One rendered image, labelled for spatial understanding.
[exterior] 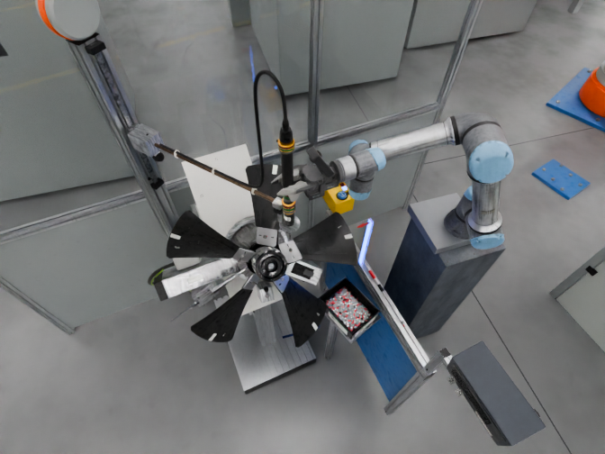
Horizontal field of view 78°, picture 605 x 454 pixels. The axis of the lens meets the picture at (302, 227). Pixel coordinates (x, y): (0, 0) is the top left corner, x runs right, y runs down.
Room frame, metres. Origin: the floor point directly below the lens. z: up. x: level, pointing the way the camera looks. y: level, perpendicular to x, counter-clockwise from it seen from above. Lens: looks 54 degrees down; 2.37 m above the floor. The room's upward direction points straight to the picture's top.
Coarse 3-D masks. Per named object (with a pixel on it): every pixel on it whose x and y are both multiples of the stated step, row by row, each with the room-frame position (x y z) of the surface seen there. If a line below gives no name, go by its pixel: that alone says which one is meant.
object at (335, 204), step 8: (344, 184) 1.20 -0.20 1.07; (328, 192) 1.15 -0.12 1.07; (336, 192) 1.15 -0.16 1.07; (328, 200) 1.14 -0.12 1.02; (336, 200) 1.10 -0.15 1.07; (344, 200) 1.10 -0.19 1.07; (352, 200) 1.11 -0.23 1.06; (336, 208) 1.08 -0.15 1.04; (344, 208) 1.10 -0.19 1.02; (352, 208) 1.11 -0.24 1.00
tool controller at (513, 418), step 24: (456, 360) 0.34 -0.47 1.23; (480, 360) 0.34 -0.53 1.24; (456, 384) 0.31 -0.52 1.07; (480, 384) 0.27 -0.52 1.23; (504, 384) 0.27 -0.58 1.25; (480, 408) 0.22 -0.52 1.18; (504, 408) 0.21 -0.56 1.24; (528, 408) 0.20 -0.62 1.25; (504, 432) 0.15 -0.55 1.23; (528, 432) 0.15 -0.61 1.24
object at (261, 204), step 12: (252, 168) 0.97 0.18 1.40; (264, 168) 0.96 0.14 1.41; (252, 180) 0.94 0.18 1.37; (264, 180) 0.93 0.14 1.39; (264, 192) 0.89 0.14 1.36; (276, 192) 0.88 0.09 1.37; (264, 204) 0.86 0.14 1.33; (264, 216) 0.83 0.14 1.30; (276, 216) 0.81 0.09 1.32; (276, 228) 0.78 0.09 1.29
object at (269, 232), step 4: (260, 228) 0.80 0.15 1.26; (264, 228) 0.80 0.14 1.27; (260, 232) 0.79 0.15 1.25; (264, 232) 0.79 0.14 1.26; (268, 232) 0.78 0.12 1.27; (272, 232) 0.78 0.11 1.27; (276, 232) 0.77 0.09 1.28; (260, 236) 0.78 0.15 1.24; (268, 236) 0.77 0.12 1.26; (272, 236) 0.77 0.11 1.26; (276, 236) 0.76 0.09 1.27; (260, 240) 0.77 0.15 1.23; (264, 240) 0.77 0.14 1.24; (268, 240) 0.76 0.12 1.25; (272, 240) 0.76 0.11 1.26; (264, 244) 0.75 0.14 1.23; (268, 244) 0.75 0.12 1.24; (272, 244) 0.74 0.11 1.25
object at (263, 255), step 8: (248, 248) 0.76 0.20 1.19; (256, 248) 0.76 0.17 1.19; (264, 248) 0.73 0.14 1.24; (272, 248) 0.73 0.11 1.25; (256, 256) 0.69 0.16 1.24; (264, 256) 0.69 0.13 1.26; (272, 256) 0.69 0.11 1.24; (280, 256) 0.70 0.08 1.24; (248, 264) 0.71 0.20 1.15; (256, 264) 0.66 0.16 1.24; (264, 264) 0.67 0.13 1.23; (280, 264) 0.68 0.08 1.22; (256, 272) 0.64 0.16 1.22; (264, 272) 0.65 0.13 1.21; (272, 272) 0.65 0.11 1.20; (280, 272) 0.66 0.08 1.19; (264, 280) 0.62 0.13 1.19; (272, 280) 0.63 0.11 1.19
